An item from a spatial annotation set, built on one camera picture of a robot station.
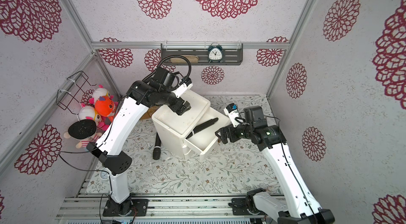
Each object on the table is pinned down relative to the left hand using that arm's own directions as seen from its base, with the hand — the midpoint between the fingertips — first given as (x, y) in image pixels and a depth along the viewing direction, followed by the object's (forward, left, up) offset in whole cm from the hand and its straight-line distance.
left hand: (182, 103), depth 73 cm
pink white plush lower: (+4, +52, -12) cm, 53 cm away
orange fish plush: (+10, +46, -13) cm, 49 cm away
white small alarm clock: (-25, +41, -27) cm, 55 cm away
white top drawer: (-11, -9, -17) cm, 22 cm away
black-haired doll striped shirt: (-9, +48, -10) cm, 50 cm away
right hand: (-10, -19, -5) cm, 22 cm away
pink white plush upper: (+19, +53, -12) cm, 58 cm away
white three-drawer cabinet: (-9, +5, -7) cm, 13 cm away
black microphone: (-4, -9, -14) cm, 17 cm away
